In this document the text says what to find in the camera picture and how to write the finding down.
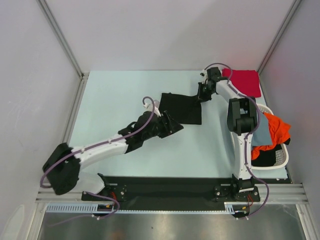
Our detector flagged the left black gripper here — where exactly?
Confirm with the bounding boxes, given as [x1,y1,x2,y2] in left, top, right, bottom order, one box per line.
[142,110,183,141]

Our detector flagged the black t shirt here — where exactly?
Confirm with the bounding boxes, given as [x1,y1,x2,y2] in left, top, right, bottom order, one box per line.
[158,92,202,125]

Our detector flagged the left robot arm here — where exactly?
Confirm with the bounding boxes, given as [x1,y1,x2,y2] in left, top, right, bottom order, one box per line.
[42,111,184,200]

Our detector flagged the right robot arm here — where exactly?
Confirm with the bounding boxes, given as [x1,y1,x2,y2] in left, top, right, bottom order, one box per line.
[197,64,260,202]

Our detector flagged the folded red t shirt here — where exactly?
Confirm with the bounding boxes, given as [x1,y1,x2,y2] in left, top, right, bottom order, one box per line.
[228,70,262,98]

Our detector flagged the grey blue t shirt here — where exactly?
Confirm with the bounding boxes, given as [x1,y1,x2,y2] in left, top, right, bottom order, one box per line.
[251,112,273,147]

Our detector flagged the orange t shirt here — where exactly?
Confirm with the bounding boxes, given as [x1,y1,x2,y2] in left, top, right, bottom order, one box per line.
[251,112,291,161]

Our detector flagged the black garment in basket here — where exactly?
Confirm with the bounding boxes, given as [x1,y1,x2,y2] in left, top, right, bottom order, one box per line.
[251,138,291,169]

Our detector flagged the white laundry basket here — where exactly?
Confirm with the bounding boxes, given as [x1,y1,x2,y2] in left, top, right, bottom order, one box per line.
[251,104,291,171]

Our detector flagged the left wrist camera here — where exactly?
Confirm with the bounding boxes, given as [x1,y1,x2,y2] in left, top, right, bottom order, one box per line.
[146,100,161,117]

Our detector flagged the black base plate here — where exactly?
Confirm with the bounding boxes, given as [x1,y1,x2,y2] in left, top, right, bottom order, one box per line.
[81,175,291,211]

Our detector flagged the white cable duct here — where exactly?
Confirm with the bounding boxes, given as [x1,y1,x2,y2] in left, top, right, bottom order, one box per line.
[45,203,248,215]

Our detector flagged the aluminium frame rail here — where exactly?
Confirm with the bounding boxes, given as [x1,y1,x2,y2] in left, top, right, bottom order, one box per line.
[35,183,309,205]

